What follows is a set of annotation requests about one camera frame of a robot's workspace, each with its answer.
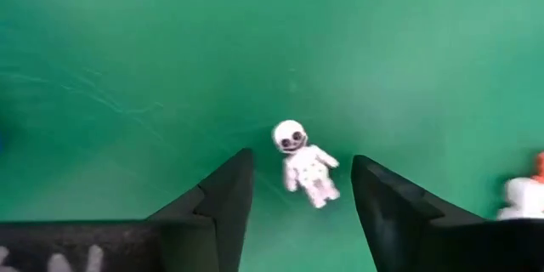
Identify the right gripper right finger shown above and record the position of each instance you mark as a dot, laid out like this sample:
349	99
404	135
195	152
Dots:
416	238

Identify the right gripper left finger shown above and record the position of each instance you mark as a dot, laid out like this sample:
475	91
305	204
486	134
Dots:
204	238

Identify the white skeleton toy figure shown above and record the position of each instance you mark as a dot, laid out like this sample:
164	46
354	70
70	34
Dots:
525	197
306	166

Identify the orange pumpkin toy figure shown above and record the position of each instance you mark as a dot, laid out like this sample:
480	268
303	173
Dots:
540	166

